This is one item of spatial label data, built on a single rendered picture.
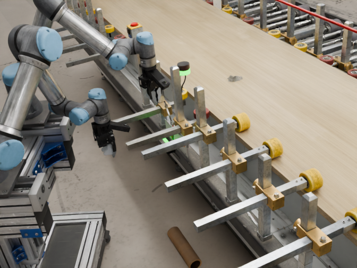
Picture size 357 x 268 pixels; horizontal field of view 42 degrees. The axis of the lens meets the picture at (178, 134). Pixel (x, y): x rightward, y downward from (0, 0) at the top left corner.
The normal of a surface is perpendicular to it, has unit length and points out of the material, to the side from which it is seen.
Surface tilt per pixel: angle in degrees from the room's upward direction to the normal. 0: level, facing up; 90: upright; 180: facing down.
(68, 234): 0
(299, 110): 0
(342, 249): 90
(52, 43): 85
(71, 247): 0
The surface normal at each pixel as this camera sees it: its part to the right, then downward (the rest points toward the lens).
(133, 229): -0.10, -0.83
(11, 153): 0.80, 0.34
